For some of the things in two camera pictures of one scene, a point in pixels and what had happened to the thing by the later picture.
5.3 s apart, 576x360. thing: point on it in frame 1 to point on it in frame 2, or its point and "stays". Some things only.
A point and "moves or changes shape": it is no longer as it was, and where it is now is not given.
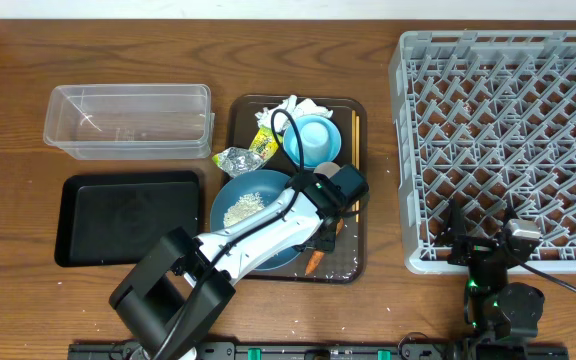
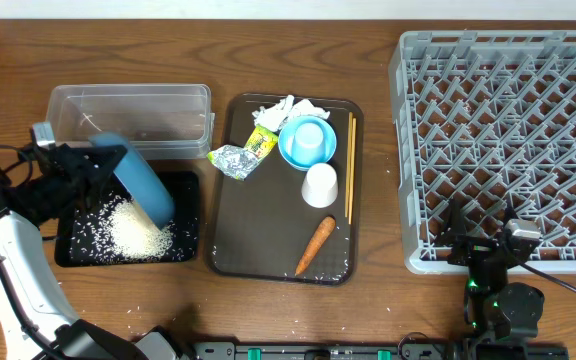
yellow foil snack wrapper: x=239 y=162 stays
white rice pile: x=243 y=207 to x=116 y=230
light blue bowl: x=320 y=138 stays
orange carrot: x=317 y=256 moves or changes shape
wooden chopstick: x=357 y=149 to x=352 y=179
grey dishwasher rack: x=514 y=124 stays
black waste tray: x=112 y=219 stays
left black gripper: x=330 y=247 to x=71 y=169
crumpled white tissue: x=289 y=111 stays
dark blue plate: x=269 y=185 to x=139 y=182
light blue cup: x=315 y=143 stays
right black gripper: x=474 y=248 stays
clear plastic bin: x=130 y=121 stays
